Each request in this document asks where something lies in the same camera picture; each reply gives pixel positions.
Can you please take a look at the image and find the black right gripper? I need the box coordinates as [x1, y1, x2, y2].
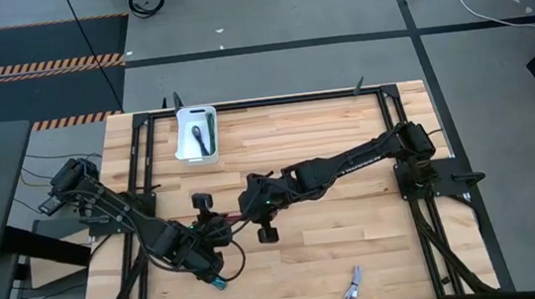
[234, 167, 301, 226]

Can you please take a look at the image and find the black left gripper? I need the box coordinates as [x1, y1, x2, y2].
[189, 208, 245, 250]

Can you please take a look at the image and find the teal braided USB-C cable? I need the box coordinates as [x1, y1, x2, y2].
[208, 274, 229, 293]

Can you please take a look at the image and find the dark green USB-C cable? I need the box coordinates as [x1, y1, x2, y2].
[203, 112, 220, 155]

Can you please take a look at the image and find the black USB-C cable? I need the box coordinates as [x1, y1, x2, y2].
[189, 123, 212, 159]

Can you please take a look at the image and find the white braided USB-C cable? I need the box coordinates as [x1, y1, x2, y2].
[339, 264, 367, 299]

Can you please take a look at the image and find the white plastic bin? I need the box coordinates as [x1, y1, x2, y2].
[169, 104, 224, 169]

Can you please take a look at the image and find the black table clamp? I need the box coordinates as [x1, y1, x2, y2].
[169, 91, 186, 114]
[352, 75, 368, 97]

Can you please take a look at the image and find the black mat with hazard stripes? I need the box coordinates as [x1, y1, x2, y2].
[0, 59, 132, 137]
[0, 12, 134, 74]

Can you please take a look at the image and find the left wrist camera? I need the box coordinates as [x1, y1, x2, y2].
[190, 190, 214, 212]

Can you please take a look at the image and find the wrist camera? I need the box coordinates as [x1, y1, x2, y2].
[190, 190, 214, 212]
[257, 223, 281, 245]

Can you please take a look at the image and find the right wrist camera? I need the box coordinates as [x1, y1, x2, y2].
[257, 223, 281, 245]

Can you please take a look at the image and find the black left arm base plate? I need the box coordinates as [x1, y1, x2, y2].
[85, 188, 161, 238]

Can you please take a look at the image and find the black aluminium table frame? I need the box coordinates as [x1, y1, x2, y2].
[64, 75, 501, 299]

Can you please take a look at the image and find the black cable bundle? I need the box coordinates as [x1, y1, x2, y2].
[79, 229, 158, 299]
[409, 190, 495, 299]

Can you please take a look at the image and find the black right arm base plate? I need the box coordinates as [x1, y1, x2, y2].
[392, 153, 488, 203]

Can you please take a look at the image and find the long black floor cable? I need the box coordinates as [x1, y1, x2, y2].
[62, 0, 125, 119]

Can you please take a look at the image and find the coiled black floor cable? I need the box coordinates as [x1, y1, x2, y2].
[127, 0, 167, 21]

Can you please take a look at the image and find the white floor cable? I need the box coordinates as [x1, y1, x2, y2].
[423, 0, 535, 56]

